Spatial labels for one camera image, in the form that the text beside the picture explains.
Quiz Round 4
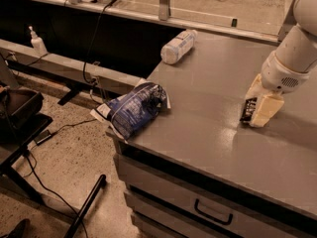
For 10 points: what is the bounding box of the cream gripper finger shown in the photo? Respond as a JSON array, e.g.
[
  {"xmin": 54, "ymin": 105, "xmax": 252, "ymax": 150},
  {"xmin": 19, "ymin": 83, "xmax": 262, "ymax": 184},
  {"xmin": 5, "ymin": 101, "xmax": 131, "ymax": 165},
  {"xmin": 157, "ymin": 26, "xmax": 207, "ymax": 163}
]
[
  {"xmin": 245, "ymin": 74, "xmax": 264, "ymax": 100},
  {"xmin": 249, "ymin": 90, "xmax": 284, "ymax": 127}
]

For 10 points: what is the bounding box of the black rxbar chocolate bar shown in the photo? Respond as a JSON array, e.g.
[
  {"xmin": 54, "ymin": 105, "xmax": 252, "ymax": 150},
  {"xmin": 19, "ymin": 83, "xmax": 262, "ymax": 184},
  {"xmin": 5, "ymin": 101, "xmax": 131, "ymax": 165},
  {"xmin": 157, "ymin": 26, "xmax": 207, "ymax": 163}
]
[{"xmin": 240, "ymin": 97, "xmax": 258, "ymax": 123}]

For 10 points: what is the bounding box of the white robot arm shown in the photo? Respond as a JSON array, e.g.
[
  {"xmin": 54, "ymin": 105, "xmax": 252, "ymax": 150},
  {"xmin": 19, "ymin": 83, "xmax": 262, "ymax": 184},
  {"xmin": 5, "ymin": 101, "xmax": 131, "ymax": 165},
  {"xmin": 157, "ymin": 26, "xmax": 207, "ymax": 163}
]
[{"xmin": 240, "ymin": 0, "xmax": 317, "ymax": 127}]

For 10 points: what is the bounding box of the blue chip bag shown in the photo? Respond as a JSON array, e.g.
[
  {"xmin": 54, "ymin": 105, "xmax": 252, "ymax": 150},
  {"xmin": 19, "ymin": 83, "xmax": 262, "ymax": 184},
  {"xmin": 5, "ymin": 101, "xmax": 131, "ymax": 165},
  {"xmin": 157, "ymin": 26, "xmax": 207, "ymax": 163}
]
[{"xmin": 90, "ymin": 78, "xmax": 171, "ymax": 141}]

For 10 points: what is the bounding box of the clear plastic water bottle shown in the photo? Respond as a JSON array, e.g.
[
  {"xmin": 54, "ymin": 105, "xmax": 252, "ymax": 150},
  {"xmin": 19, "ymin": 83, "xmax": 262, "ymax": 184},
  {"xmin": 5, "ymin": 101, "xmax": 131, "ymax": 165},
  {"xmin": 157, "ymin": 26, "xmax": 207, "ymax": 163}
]
[{"xmin": 160, "ymin": 30, "xmax": 198, "ymax": 64}]

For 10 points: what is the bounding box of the white pump sanitizer bottle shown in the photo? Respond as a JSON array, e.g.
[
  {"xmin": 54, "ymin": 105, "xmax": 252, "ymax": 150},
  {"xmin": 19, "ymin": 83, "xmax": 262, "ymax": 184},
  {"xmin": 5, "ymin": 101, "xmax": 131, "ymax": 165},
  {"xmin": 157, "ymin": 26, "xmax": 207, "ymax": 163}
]
[{"xmin": 29, "ymin": 26, "xmax": 48, "ymax": 57}]

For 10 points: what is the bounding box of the black shoe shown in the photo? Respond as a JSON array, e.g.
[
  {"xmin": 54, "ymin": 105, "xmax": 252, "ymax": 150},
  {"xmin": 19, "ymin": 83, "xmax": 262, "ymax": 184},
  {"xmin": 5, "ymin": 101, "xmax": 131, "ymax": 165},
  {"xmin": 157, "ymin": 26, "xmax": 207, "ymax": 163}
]
[{"xmin": 6, "ymin": 219, "xmax": 31, "ymax": 238}]

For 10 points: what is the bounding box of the grey drawer with black handle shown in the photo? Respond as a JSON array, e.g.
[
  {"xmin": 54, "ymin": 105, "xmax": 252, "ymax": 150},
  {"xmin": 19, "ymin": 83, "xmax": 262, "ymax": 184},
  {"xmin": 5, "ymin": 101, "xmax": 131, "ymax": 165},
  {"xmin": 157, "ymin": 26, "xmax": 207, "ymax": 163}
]
[{"xmin": 115, "ymin": 155, "xmax": 316, "ymax": 238}]

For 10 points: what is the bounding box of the black power cable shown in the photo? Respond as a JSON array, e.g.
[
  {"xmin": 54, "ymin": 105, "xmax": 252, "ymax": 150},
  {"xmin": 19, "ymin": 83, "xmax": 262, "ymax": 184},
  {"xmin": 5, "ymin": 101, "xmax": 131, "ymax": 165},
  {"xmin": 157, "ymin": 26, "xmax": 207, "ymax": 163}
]
[{"xmin": 81, "ymin": 0, "xmax": 125, "ymax": 86}]

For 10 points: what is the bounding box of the black floor cable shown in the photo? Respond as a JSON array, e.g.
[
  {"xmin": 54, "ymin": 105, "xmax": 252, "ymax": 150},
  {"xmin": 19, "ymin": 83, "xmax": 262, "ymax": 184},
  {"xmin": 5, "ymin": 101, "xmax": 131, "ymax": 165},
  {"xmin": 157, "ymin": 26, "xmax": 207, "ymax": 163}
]
[{"xmin": 21, "ymin": 117, "xmax": 99, "ymax": 238}]

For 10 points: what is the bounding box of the grey metal rail beam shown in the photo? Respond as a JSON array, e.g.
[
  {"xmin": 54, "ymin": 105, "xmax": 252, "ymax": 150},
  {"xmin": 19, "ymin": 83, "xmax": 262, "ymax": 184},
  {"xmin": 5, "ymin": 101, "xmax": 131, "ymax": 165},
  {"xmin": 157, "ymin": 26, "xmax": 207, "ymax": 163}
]
[{"xmin": 0, "ymin": 40, "xmax": 141, "ymax": 94}]

